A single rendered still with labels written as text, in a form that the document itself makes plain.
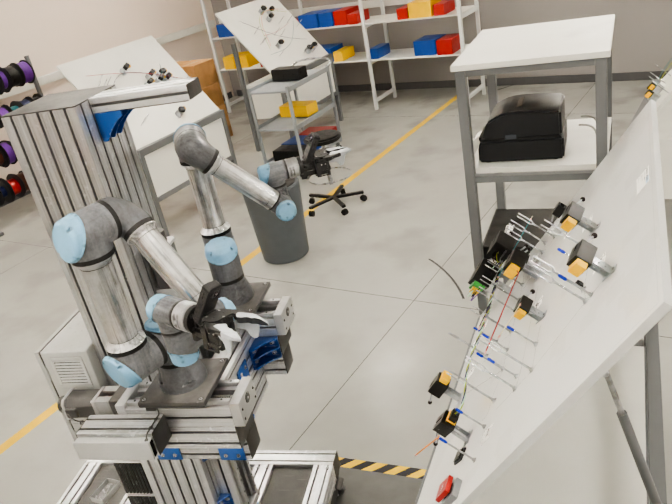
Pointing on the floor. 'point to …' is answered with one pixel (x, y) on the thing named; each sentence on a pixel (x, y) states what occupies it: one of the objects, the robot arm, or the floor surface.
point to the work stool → (331, 176)
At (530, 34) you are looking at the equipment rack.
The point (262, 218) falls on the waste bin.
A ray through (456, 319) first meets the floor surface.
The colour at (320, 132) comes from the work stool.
